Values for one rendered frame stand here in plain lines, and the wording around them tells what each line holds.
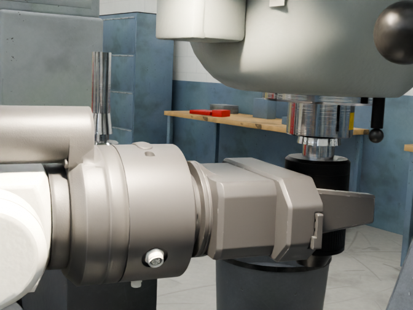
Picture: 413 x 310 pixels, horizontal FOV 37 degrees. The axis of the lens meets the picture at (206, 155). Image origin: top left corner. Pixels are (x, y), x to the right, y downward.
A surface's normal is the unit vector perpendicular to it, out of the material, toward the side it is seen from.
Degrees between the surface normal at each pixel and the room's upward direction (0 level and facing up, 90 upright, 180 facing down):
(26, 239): 98
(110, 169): 42
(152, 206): 72
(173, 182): 56
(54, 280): 90
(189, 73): 90
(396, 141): 90
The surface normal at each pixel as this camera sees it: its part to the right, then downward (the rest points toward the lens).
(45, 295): -0.87, 0.03
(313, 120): -0.35, 0.11
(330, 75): 0.07, 0.79
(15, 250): 0.36, 0.27
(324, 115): -0.09, 0.13
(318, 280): 0.68, 0.19
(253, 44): -0.74, 0.17
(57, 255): 0.29, 0.64
